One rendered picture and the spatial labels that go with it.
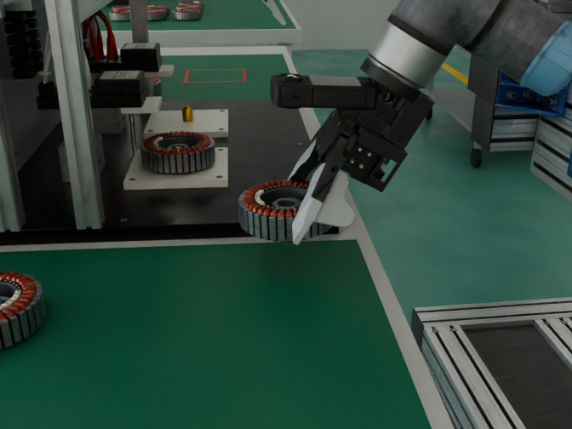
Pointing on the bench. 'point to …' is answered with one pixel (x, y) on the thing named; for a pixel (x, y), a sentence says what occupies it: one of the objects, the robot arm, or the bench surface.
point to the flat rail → (90, 8)
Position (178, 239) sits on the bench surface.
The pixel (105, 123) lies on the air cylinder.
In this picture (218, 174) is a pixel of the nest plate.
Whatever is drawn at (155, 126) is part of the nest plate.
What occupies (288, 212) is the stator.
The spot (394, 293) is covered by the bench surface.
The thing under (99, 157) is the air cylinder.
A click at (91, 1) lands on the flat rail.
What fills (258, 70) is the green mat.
